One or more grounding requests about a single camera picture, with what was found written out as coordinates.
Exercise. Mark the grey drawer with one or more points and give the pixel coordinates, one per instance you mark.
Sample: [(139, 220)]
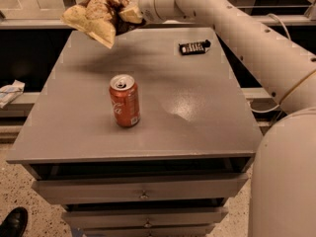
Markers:
[(163, 231), (144, 217), (140, 188)]

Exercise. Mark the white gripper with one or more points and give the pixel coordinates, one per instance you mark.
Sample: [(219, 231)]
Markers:
[(147, 5)]

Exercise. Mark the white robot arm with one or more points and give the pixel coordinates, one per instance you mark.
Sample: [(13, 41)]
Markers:
[(283, 190)]

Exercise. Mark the orange soda can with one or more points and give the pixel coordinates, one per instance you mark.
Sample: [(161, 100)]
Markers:
[(124, 97)]

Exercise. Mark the black snack bar wrapper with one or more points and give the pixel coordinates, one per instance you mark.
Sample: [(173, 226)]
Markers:
[(191, 48)]

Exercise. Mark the black shoe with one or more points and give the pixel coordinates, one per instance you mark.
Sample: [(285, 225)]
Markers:
[(15, 223)]

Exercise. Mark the bottom grey drawer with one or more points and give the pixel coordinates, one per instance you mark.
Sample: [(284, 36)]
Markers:
[(163, 231)]

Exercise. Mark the top grey drawer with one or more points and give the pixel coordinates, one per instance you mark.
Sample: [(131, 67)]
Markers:
[(140, 188)]

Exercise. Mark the grey drawer cabinet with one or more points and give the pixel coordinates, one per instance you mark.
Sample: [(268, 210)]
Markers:
[(148, 138)]

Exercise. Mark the brown chip bag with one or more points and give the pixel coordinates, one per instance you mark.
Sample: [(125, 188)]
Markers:
[(99, 20)]

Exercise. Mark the middle grey drawer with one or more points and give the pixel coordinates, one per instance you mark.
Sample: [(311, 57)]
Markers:
[(144, 217)]

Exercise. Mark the white folded cloth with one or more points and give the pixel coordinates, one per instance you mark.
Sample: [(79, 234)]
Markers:
[(9, 93)]

